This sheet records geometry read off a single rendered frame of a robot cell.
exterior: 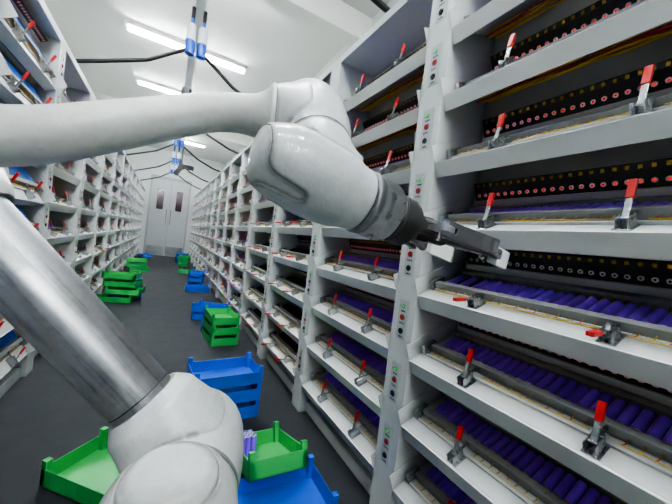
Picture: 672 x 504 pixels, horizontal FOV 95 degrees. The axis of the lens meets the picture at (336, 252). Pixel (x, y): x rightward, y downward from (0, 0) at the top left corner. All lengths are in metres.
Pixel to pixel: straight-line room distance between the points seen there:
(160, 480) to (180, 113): 0.43
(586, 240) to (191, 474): 0.72
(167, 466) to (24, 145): 0.38
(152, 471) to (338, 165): 0.40
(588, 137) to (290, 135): 0.59
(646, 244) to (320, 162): 0.55
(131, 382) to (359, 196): 0.44
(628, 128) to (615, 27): 0.20
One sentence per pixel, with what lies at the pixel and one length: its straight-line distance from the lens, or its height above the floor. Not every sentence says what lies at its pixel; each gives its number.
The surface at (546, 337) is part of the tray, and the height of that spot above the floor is 0.72.
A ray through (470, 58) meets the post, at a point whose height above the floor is 1.47.
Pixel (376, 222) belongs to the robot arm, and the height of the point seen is 0.88.
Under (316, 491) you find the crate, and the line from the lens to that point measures 1.34.
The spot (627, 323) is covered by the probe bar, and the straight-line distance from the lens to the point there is 0.75.
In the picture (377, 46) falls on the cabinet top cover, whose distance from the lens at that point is 1.64.
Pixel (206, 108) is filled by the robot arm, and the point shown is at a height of 1.01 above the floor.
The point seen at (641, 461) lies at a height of 0.56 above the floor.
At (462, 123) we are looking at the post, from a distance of 1.11.
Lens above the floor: 0.85
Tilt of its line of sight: 1 degrees down
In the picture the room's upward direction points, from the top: 7 degrees clockwise
